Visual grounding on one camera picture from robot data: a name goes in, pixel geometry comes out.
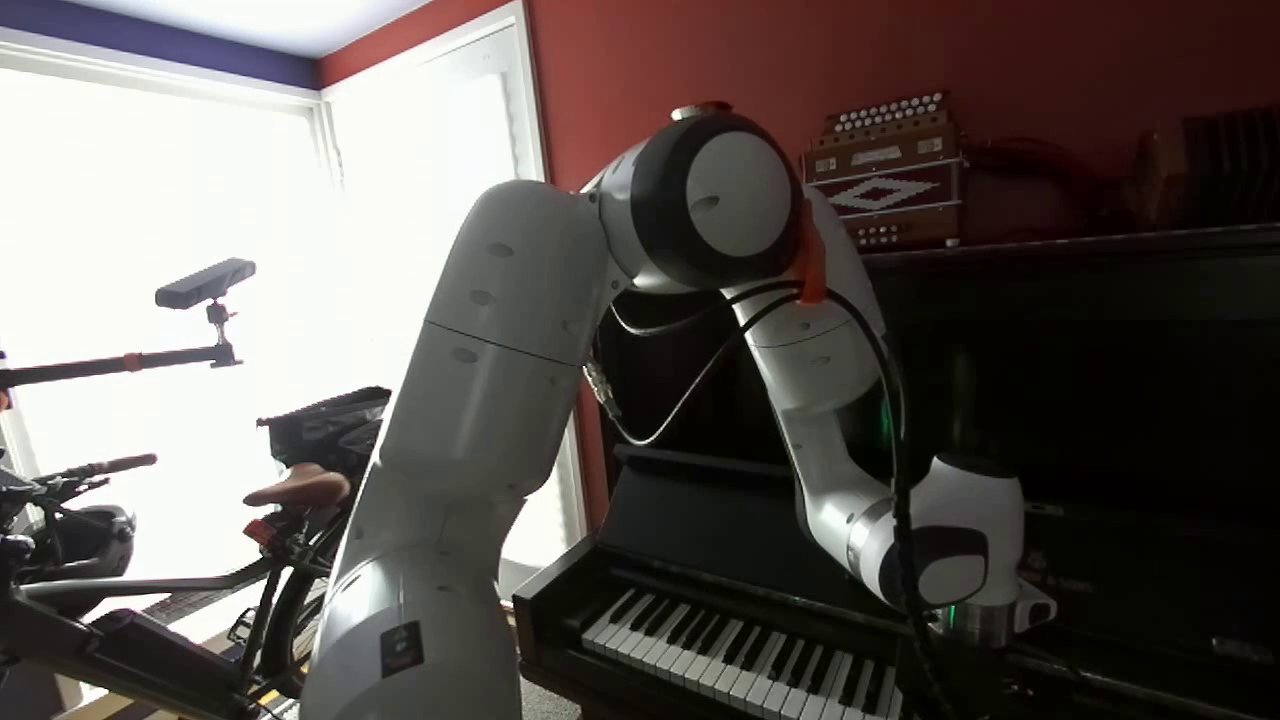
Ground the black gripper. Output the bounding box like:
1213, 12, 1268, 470
954, 580, 1064, 656

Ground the black upright piano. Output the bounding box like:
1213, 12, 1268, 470
513, 215, 1280, 720

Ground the dark ribbed box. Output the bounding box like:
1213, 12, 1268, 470
1180, 102, 1280, 223

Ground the black bicycle bag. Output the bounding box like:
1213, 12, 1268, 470
255, 382, 398, 474

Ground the bicycle with brown saddle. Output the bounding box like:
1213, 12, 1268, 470
0, 448, 367, 720

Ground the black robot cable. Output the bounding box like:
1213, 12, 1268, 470
716, 274, 973, 720

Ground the brown patterned accordion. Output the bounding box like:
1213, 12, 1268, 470
808, 87, 968, 252

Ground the white window frame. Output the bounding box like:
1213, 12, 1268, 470
315, 0, 593, 552

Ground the black stereo camera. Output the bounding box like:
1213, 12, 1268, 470
153, 256, 262, 313

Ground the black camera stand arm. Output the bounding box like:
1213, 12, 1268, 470
0, 298, 248, 392

